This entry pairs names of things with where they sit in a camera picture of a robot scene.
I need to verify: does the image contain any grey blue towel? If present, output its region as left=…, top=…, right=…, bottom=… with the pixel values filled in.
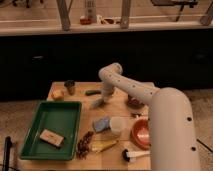
left=90, top=98, right=107, bottom=109

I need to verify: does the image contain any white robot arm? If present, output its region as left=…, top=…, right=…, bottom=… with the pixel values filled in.
left=98, top=63, right=201, bottom=171

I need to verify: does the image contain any green cucumber toy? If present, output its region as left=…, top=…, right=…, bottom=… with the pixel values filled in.
left=85, top=90, right=101, bottom=96

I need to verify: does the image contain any dark maroon bowl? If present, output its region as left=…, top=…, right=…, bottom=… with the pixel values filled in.
left=127, top=96, right=144, bottom=109

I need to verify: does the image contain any white cup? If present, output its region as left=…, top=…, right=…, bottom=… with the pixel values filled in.
left=109, top=117, right=125, bottom=135

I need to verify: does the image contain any blue sponge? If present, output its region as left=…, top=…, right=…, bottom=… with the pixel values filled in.
left=93, top=116, right=110, bottom=133

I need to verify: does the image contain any metal spoon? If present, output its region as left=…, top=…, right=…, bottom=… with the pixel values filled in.
left=131, top=113, right=148, bottom=119

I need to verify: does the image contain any orange red bowl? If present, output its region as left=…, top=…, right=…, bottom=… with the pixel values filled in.
left=131, top=119, right=150, bottom=150

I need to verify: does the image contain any orange bread toy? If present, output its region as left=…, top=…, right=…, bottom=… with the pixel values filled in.
left=51, top=89, right=64, bottom=101

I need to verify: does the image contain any green plastic tray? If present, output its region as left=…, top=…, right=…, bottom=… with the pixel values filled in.
left=20, top=101, right=82, bottom=161

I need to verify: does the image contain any brown grape bunch toy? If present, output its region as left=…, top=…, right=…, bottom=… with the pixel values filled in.
left=76, top=131, right=94, bottom=159

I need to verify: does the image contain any wooden block in tray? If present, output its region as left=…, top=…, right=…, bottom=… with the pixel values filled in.
left=40, top=129, right=64, bottom=147

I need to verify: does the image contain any red object on shelf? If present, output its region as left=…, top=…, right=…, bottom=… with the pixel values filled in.
left=80, top=16, right=92, bottom=25

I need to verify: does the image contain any black stand left edge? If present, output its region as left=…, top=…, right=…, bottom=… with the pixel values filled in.
left=2, top=136, right=12, bottom=171

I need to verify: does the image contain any black cable on floor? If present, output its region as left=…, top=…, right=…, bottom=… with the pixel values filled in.
left=196, top=138, right=213, bottom=154

